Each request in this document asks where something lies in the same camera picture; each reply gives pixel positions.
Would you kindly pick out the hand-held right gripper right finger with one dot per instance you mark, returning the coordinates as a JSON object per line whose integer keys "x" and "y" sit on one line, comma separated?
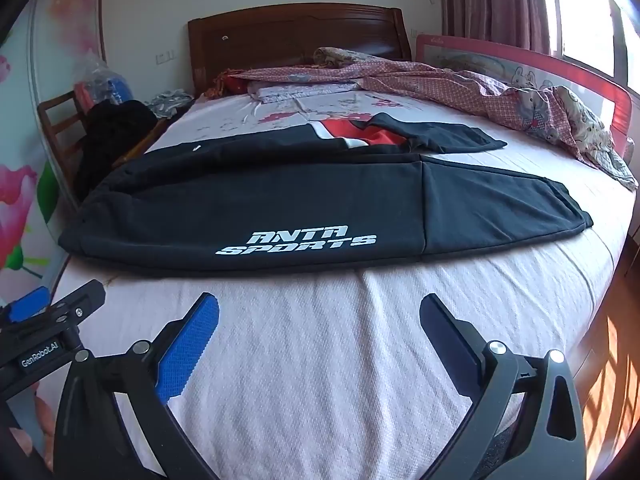
{"x": 450, "y": 345}

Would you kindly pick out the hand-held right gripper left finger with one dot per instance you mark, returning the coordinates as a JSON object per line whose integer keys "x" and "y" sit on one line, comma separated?
{"x": 190, "y": 345}

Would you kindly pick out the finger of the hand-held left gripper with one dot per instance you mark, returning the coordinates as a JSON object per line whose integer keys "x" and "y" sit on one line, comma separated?
{"x": 27, "y": 304}
{"x": 80, "y": 301}

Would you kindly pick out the black pants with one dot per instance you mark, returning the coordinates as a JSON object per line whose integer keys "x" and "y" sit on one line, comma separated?
{"x": 280, "y": 205}

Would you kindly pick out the bed with white sheet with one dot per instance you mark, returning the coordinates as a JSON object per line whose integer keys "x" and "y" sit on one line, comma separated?
{"x": 320, "y": 360}

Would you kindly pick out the floral wardrobe door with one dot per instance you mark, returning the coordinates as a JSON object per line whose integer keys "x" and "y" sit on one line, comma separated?
{"x": 30, "y": 160}

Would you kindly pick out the black clothes pile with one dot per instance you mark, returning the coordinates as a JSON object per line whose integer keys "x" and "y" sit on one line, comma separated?
{"x": 115, "y": 135}

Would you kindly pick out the wooden chair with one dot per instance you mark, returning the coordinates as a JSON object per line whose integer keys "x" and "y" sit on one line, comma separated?
{"x": 52, "y": 115}

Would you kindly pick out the black red white jacket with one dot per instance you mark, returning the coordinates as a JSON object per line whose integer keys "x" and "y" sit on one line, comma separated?
{"x": 440, "y": 137}

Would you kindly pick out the clear plastic bag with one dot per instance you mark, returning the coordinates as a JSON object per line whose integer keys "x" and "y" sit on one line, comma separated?
{"x": 107, "y": 85}

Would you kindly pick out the grey patterned cloth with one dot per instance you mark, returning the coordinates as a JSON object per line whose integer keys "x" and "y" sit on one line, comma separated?
{"x": 170, "y": 102}

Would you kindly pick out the pink floral quilt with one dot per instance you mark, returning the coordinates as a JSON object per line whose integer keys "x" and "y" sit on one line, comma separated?
{"x": 450, "y": 85}

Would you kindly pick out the orange red cloth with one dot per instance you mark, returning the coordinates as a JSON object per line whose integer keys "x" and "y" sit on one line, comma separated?
{"x": 230, "y": 85}

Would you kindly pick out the folded white floral sheet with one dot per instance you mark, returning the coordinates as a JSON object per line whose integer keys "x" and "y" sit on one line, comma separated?
{"x": 300, "y": 91}

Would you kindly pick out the wooden headboard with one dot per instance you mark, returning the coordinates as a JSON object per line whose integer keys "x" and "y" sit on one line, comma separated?
{"x": 280, "y": 40}

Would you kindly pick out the mauve curtain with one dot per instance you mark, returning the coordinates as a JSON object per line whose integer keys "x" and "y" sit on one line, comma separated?
{"x": 495, "y": 0}

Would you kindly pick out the window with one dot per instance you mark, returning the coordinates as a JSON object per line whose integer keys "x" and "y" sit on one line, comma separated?
{"x": 585, "y": 20}

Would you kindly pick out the white wall socket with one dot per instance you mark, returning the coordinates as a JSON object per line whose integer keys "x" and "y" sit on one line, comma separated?
{"x": 165, "y": 56}

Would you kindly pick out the red bed guard rail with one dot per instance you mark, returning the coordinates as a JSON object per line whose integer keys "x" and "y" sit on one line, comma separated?
{"x": 480, "y": 60}

